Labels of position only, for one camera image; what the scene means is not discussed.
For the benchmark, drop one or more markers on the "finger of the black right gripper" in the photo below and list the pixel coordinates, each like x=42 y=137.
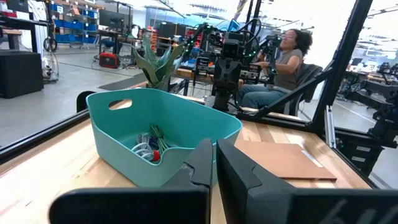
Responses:
x=202 y=67
x=251 y=74

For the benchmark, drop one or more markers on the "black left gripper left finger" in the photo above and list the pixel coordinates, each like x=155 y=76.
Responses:
x=140 y=207

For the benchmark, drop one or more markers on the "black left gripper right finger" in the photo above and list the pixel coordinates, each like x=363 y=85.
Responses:
x=264 y=202

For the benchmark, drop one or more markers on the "teal plastic bin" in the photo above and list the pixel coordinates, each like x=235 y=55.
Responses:
x=180 y=115

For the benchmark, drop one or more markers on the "purple pen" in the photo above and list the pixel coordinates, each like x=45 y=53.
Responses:
x=153 y=144

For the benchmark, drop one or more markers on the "background black robot arm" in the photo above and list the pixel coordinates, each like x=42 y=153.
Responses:
x=382 y=93

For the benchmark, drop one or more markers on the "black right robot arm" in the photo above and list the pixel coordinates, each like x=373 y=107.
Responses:
x=224 y=101

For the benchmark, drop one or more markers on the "person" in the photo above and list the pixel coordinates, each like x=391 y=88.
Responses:
x=289 y=68

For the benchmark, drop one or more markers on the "brown flat board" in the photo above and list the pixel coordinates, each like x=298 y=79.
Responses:
x=280 y=158

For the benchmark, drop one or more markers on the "green snake plant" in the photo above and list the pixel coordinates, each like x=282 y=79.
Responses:
x=155 y=68

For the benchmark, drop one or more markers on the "black office chair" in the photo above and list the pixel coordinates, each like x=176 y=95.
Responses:
x=311 y=81

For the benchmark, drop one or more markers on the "black floor mat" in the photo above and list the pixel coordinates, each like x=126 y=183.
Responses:
x=124 y=83

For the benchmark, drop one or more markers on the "red tool case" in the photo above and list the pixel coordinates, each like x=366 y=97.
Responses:
x=109 y=60

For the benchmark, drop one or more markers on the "black wide monitor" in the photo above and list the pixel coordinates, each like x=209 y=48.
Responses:
x=113 y=19

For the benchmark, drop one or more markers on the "black equipment box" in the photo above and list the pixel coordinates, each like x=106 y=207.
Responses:
x=360 y=152

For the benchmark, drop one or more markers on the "shelf with blue bins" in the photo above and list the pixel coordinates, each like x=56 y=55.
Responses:
x=74 y=25

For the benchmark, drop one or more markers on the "black square cabinet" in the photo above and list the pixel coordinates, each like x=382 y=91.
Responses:
x=18 y=74

